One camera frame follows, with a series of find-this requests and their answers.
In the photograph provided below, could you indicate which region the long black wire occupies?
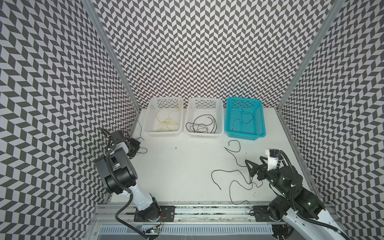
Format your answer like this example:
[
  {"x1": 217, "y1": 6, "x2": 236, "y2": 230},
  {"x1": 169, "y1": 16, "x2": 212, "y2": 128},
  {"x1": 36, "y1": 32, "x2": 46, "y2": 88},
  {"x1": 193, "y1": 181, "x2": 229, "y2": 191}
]
[{"x1": 191, "y1": 113, "x2": 218, "y2": 135}]

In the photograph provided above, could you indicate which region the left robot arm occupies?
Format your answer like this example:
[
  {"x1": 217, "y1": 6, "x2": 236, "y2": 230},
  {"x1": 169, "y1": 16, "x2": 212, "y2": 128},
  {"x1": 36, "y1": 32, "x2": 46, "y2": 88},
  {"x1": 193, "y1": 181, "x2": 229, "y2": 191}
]
[{"x1": 94, "y1": 129, "x2": 164, "y2": 240}]

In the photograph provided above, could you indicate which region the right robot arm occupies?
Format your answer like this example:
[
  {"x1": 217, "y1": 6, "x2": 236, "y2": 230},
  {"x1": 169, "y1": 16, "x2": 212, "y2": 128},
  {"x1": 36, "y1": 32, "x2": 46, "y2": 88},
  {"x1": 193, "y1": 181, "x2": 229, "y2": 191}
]
[{"x1": 245, "y1": 149, "x2": 349, "y2": 240}]

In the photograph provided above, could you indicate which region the left white plastic basket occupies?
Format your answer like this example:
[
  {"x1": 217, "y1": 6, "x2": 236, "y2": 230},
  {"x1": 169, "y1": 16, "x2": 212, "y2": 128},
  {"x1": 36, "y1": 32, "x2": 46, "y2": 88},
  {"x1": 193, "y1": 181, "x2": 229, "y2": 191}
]
[{"x1": 143, "y1": 97, "x2": 184, "y2": 137}]

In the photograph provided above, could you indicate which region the white plastic basket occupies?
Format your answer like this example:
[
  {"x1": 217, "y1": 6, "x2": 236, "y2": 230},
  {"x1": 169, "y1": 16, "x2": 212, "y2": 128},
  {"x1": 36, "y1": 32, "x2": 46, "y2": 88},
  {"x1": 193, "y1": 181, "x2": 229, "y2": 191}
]
[
  {"x1": 184, "y1": 98, "x2": 225, "y2": 139},
  {"x1": 143, "y1": 97, "x2": 184, "y2": 137}
]

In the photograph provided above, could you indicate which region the teal plastic basket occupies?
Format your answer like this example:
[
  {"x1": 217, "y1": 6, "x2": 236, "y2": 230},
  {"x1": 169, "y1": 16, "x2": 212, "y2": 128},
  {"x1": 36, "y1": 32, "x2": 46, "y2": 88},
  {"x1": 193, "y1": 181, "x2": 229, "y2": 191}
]
[{"x1": 225, "y1": 97, "x2": 266, "y2": 141}]

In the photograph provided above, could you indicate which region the middle white plastic basket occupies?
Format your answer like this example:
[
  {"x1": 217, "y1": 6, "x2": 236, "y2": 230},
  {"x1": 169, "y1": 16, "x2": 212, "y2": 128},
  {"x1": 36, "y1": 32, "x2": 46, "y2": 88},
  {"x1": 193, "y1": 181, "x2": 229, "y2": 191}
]
[{"x1": 184, "y1": 98, "x2": 225, "y2": 139}]

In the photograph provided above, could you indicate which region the small circuit board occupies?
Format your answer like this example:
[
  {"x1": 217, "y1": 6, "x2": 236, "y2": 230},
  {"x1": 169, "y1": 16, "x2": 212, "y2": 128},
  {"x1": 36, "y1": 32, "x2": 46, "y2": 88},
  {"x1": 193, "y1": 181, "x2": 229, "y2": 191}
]
[{"x1": 145, "y1": 227, "x2": 160, "y2": 235}]

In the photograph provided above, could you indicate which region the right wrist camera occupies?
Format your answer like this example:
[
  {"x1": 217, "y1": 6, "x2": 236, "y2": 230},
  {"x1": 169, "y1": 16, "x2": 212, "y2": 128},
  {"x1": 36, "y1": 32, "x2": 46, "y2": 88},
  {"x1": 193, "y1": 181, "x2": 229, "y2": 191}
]
[{"x1": 266, "y1": 149, "x2": 284, "y2": 171}]

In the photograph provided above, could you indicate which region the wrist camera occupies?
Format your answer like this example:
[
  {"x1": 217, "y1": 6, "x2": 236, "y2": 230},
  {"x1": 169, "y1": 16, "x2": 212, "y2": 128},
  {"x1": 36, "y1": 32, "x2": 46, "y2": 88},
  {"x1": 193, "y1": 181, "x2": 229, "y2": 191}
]
[
  {"x1": 110, "y1": 130, "x2": 126, "y2": 145},
  {"x1": 266, "y1": 149, "x2": 284, "y2": 171}
]

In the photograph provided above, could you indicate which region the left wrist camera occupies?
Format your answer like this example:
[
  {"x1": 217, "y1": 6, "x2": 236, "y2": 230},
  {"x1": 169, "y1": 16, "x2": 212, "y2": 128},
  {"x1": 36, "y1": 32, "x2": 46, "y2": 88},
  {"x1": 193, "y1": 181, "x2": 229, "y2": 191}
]
[{"x1": 110, "y1": 130, "x2": 126, "y2": 145}]

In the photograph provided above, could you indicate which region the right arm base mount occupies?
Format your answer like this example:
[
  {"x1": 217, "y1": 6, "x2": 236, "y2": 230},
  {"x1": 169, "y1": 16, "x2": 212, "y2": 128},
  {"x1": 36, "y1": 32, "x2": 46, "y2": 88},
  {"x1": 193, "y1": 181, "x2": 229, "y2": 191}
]
[{"x1": 249, "y1": 206, "x2": 289, "y2": 222}]

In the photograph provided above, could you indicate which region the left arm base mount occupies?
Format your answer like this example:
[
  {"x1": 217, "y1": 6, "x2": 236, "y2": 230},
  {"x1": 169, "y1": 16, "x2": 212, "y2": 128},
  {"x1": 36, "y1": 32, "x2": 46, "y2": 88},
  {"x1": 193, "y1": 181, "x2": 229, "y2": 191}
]
[{"x1": 134, "y1": 206, "x2": 176, "y2": 223}]

